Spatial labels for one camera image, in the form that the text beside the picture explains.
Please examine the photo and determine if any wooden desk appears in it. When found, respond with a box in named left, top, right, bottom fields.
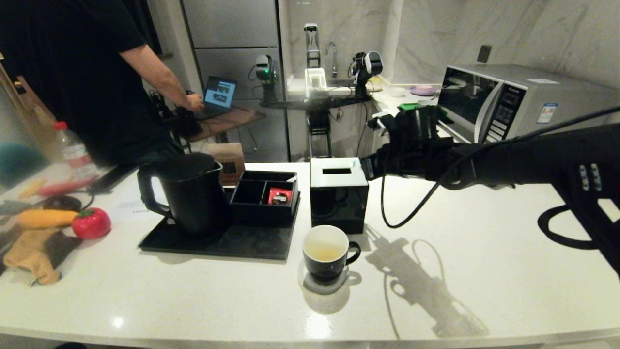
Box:
left=184, top=108, right=266, bottom=143

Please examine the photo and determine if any tan cloth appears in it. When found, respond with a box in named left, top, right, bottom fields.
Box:
left=2, top=228, right=80, bottom=286

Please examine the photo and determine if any yellow toy corn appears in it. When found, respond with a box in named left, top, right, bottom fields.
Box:
left=17, top=209, right=78, bottom=229

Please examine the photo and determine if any person in black t-shirt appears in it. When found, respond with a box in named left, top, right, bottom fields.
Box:
left=0, top=0, right=206, bottom=165

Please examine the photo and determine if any black tissue box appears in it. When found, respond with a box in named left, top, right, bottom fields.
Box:
left=309, top=156, right=369, bottom=234

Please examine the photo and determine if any brown QR code sign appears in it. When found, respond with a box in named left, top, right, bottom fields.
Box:
left=208, top=142, right=246, bottom=186

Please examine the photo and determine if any plastic bottle red cap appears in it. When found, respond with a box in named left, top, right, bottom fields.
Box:
left=53, top=121, right=97, bottom=180

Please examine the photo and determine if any upright black gripper stand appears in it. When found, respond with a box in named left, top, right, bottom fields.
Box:
left=304, top=23, right=321, bottom=68

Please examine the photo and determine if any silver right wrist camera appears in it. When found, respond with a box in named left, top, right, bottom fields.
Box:
left=367, top=111, right=395, bottom=129

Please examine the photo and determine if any black smartphone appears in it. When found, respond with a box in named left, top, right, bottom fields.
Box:
left=87, top=163, right=141, bottom=194

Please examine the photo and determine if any beige wooden door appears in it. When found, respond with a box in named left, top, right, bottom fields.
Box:
left=0, top=53, right=59, bottom=146

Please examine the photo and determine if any open laptop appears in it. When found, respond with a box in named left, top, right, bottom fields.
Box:
left=196, top=76, right=238, bottom=120

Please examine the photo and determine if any black cup white inside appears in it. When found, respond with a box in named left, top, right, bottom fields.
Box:
left=303, top=225, right=361, bottom=283

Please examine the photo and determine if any black electric kettle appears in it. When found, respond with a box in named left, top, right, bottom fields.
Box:
left=137, top=152, right=231, bottom=238

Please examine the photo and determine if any white printed paper sheet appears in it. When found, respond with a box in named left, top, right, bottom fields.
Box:
left=108, top=191, right=168, bottom=222

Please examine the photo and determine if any white dish rack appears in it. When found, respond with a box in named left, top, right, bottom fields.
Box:
left=304, top=67, right=328, bottom=96

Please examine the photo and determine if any red sachet packet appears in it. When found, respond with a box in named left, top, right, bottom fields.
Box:
left=268, top=188, right=293, bottom=206

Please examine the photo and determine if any silver microwave oven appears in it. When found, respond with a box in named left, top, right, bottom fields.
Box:
left=436, top=64, right=619, bottom=144

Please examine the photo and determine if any black serving tray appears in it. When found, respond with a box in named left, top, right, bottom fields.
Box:
left=139, top=188, right=301, bottom=261

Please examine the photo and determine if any black compartment organizer box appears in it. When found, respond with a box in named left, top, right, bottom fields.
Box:
left=230, top=170, right=300, bottom=226

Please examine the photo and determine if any pink toy vegetable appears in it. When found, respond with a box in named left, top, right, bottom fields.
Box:
left=38, top=177, right=97, bottom=197

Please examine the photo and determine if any teal chair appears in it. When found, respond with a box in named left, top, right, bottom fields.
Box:
left=0, top=142, right=44, bottom=184

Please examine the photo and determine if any red toy tomato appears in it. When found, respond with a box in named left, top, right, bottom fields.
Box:
left=72, top=207, right=112, bottom=240

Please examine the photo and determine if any grey refrigerator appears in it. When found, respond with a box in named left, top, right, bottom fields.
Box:
left=180, top=0, right=291, bottom=162

